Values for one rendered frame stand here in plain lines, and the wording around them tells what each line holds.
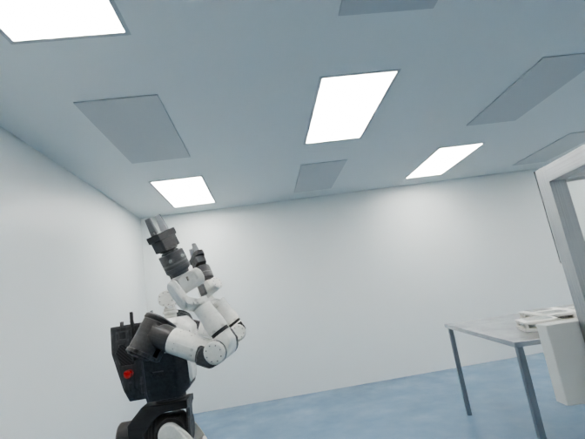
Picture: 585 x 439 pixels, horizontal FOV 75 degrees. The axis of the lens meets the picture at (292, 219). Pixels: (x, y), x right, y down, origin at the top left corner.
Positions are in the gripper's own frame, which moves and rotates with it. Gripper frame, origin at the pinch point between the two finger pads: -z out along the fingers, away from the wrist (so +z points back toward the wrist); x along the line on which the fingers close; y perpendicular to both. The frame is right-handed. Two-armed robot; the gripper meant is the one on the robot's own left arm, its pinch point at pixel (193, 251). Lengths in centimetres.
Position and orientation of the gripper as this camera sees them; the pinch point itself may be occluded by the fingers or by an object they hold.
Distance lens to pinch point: 208.8
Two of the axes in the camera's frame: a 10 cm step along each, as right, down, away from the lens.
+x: 4.3, -6.0, -6.7
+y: -7.8, 1.2, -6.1
